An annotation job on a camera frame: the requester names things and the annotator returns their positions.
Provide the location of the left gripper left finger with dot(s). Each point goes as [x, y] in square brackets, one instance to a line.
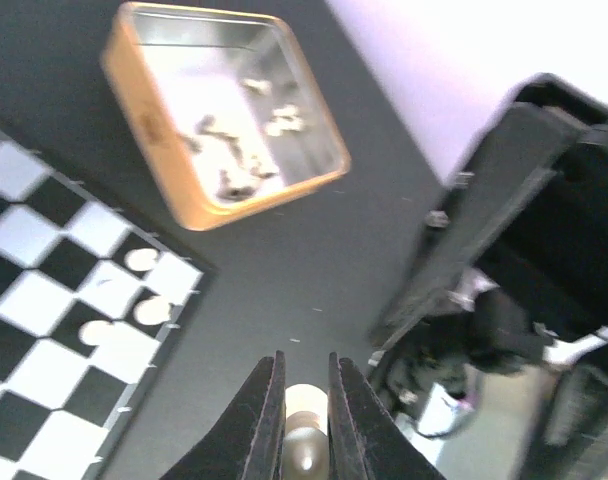
[246, 441]

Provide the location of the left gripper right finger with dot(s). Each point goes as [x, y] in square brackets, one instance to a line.
[364, 441]

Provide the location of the white chess pawn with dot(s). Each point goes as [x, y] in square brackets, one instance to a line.
[305, 449]

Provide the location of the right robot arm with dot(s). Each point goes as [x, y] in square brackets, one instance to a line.
[512, 262]

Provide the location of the white chess piece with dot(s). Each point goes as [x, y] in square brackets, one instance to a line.
[141, 259]
[152, 311]
[96, 332]

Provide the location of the black and silver chessboard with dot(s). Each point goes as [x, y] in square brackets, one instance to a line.
[65, 406]

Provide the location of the gold tin box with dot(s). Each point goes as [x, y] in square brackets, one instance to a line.
[224, 108]

